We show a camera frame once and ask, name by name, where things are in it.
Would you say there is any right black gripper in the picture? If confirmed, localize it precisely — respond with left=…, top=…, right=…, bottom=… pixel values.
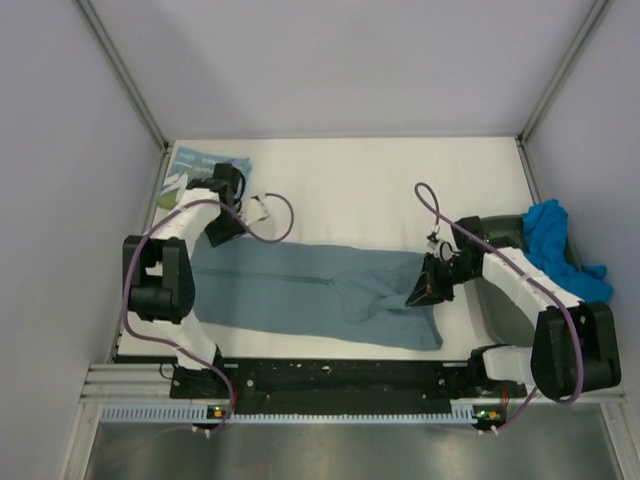
left=405, top=252, right=478, bottom=308

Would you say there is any grey-blue t shirt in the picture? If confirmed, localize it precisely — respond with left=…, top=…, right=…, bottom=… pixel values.
left=191, top=237, right=443, bottom=351

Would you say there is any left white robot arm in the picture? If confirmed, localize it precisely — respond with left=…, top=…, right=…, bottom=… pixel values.
left=121, top=163, right=245, bottom=397

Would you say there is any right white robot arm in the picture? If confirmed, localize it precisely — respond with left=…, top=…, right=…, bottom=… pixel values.
left=406, top=215, right=621, bottom=401

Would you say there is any folded printed blue t shirt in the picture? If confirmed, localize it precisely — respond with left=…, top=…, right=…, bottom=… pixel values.
left=156, top=146, right=252, bottom=210

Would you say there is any grey plastic bin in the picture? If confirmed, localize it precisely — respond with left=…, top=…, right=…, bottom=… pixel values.
left=475, top=215, right=583, bottom=347

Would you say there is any bright blue t shirt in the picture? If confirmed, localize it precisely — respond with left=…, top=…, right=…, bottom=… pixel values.
left=522, top=199, right=614, bottom=303

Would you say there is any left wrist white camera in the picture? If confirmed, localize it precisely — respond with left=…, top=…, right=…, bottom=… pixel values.
left=241, top=193, right=270, bottom=226

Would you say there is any wrist white camera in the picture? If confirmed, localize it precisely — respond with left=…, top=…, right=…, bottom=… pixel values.
left=427, top=225, right=457, bottom=262
left=241, top=193, right=270, bottom=226

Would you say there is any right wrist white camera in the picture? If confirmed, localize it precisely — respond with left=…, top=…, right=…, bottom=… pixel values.
left=427, top=225, right=457, bottom=262

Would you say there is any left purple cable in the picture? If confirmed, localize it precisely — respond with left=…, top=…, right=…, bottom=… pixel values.
left=123, top=192, right=295, bottom=436

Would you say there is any left aluminium frame post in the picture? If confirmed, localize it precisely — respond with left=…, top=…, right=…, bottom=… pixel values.
left=72, top=0, right=169, bottom=152

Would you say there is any aluminium frame post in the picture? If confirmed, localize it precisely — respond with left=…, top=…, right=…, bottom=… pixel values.
left=518, top=0, right=614, bottom=147
left=72, top=0, right=169, bottom=152

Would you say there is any right aluminium frame post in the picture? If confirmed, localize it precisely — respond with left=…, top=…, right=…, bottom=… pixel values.
left=518, top=0, right=614, bottom=147

